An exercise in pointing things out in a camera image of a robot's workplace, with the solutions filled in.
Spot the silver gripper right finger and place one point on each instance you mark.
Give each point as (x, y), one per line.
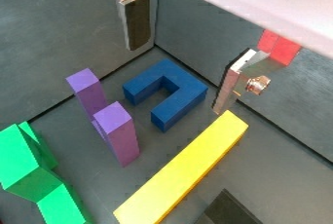
(245, 76)

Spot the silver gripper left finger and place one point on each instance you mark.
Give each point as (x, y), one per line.
(134, 14)

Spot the purple U-shaped block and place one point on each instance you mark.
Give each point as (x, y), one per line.
(110, 119)

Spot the red puzzle board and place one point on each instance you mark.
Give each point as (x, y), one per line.
(280, 48)

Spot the black block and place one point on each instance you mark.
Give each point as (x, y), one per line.
(227, 211)

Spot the yellow long bar block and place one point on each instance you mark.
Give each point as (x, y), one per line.
(157, 197)

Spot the green stepped block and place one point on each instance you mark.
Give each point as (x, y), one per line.
(27, 176)

